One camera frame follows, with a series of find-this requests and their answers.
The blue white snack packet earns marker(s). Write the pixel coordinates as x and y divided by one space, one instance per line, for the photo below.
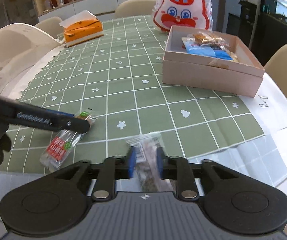
204 50

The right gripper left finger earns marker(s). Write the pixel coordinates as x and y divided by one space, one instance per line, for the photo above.
62 199

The black fish tank stand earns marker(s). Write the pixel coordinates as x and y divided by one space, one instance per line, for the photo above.
263 34

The clear packet red label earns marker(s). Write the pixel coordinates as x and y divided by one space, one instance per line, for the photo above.
59 149

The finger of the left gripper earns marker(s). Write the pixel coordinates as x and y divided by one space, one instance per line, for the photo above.
54 113
19 113

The white cabinet counter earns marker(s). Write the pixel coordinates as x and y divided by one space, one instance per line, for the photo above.
104 9

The orange tissue box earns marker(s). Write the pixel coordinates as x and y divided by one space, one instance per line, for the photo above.
81 27

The clear golden pastry packet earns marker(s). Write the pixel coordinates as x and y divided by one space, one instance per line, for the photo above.
204 39

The clear packet brown snack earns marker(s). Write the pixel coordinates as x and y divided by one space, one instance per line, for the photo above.
148 152

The green checked tablecloth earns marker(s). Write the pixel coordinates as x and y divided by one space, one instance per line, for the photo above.
119 76

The pink cardboard box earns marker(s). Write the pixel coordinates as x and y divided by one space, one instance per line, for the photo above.
243 77

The red white rabbit plush bag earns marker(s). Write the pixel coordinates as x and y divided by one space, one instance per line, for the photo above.
187 13

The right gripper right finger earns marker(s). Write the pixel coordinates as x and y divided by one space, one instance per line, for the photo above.
229 199

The beige chair far left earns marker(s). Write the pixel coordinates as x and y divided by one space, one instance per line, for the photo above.
51 26

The beige chair near left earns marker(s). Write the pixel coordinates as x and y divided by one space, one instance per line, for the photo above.
21 47

